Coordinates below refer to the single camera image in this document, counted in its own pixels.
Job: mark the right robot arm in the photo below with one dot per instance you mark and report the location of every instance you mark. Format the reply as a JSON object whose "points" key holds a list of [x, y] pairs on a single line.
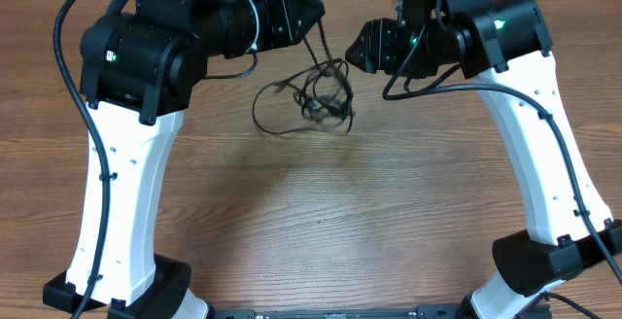
{"points": [[505, 52]]}

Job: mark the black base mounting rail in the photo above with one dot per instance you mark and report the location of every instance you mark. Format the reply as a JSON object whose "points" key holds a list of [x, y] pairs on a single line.
{"points": [[423, 311]]}

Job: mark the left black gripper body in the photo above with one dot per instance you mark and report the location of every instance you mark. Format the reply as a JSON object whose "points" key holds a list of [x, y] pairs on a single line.
{"points": [[251, 27]]}

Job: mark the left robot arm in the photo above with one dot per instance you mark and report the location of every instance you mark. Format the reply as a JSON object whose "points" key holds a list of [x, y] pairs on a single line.
{"points": [[141, 60]]}

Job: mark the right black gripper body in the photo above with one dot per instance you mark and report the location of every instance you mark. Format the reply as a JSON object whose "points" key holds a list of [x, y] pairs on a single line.
{"points": [[423, 60]]}

